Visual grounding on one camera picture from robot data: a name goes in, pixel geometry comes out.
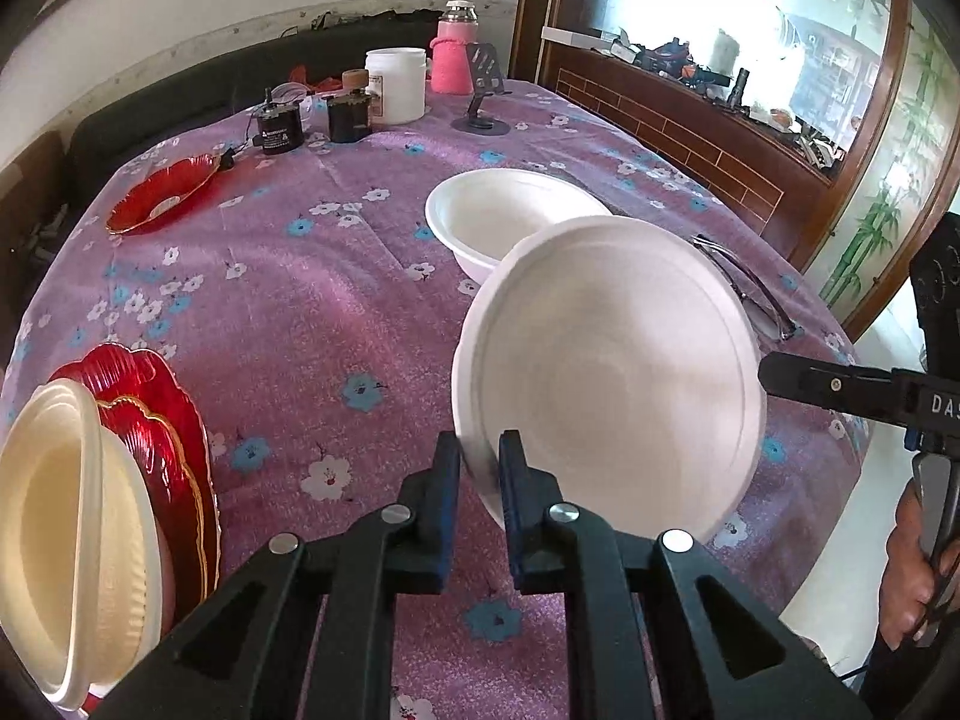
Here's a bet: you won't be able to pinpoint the black box device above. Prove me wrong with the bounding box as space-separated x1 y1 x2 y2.
327 89 373 143

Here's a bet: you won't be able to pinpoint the eyeglasses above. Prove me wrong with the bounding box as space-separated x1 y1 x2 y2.
690 234 799 343

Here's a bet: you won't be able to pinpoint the beige patterned bowl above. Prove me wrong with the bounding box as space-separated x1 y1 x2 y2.
2 379 101 710

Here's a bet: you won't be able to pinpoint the brown wooden cabinet ledge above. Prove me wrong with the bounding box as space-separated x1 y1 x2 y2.
509 0 958 336

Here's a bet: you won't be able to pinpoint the black phone stand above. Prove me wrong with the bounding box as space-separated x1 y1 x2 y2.
451 43 511 137

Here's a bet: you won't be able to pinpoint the black motor with cable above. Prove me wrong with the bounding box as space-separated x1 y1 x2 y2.
252 89 304 156

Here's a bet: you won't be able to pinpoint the pink sleeved bottle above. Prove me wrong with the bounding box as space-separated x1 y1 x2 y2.
430 0 478 96

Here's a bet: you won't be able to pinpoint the person's right hand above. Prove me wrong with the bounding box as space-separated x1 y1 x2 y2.
878 483 958 650

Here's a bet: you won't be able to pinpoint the white paper plate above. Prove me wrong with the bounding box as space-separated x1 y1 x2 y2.
71 427 174 697

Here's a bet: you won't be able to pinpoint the white plastic jar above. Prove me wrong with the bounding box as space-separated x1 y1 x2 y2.
364 47 427 125

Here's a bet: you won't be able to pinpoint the small red gold-rimmed plate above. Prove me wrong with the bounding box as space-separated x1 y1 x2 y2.
106 153 223 236

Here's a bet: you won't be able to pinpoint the red wedding glass plate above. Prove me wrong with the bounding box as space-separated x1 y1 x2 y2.
50 343 221 621

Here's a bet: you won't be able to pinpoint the large red gold-rimmed plate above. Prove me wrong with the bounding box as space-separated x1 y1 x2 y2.
98 395 215 617

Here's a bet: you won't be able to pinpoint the small brown-lidded jar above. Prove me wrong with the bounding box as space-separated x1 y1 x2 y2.
342 68 370 93

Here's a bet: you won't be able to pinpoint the white paper bowl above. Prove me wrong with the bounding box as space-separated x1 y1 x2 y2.
425 167 612 284
451 216 766 541

